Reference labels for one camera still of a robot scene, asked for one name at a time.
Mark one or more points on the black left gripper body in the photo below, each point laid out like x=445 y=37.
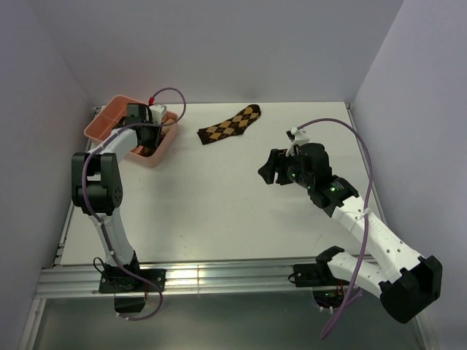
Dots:
x=153 y=133

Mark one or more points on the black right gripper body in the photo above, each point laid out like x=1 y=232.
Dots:
x=290 y=170

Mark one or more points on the brown argyle sock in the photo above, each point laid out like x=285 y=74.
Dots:
x=147 y=151
x=234 y=126

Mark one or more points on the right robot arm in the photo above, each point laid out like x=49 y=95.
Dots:
x=405 y=282

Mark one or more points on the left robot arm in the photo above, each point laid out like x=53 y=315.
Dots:
x=97 y=187

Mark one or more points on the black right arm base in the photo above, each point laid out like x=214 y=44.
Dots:
x=327 y=290

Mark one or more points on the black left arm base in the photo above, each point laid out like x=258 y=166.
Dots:
x=132 y=295

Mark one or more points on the tan rolled sock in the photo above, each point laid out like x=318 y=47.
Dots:
x=167 y=125

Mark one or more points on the pink compartment tray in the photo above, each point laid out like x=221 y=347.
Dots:
x=108 y=117

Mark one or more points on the aluminium table edge rail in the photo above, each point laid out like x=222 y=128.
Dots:
x=374 y=203

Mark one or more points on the front aluminium rail frame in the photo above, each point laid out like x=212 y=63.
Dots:
x=182 y=278

